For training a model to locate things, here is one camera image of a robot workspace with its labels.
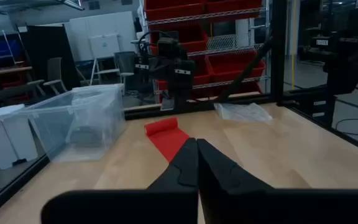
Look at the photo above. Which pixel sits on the clear zipper bag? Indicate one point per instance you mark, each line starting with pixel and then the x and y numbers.
pixel 242 112

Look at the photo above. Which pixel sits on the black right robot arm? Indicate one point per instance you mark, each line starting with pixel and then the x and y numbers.
pixel 190 96

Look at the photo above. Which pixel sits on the clear plastic storage bin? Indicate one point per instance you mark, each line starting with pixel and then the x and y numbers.
pixel 73 124

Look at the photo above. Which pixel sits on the wooden desk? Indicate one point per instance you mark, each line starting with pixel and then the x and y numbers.
pixel 5 71

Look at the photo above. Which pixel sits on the black mesh chair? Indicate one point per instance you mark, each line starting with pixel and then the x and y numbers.
pixel 125 62

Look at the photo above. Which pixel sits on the white box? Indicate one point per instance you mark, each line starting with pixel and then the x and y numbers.
pixel 104 46

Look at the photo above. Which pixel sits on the white step stool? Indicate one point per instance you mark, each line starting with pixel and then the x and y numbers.
pixel 107 71

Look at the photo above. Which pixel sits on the yellow post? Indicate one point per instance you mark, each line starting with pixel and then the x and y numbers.
pixel 294 46

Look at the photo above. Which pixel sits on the black aluminium table frame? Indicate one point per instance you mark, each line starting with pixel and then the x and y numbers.
pixel 278 62

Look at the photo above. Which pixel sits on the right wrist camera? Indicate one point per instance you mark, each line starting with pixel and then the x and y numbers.
pixel 169 46

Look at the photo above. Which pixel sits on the white column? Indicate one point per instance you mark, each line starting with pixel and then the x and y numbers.
pixel 242 31

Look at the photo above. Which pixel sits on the white step trash bin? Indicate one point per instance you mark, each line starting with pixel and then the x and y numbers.
pixel 8 137

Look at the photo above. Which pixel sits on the grey office chair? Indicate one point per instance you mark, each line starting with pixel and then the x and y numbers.
pixel 54 70

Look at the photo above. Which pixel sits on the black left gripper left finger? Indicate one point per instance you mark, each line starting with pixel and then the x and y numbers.
pixel 166 205

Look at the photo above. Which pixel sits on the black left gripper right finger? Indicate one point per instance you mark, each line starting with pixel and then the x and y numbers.
pixel 259 205

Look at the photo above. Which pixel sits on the dark background machine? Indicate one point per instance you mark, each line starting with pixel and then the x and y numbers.
pixel 343 68

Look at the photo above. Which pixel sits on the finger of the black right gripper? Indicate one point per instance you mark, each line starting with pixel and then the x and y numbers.
pixel 180 99
pixel 167 101

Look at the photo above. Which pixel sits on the red bandage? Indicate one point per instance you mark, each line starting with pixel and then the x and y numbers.
pixel 166 140

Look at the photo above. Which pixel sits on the black partition panel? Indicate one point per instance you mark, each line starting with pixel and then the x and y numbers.
pixel 42 46

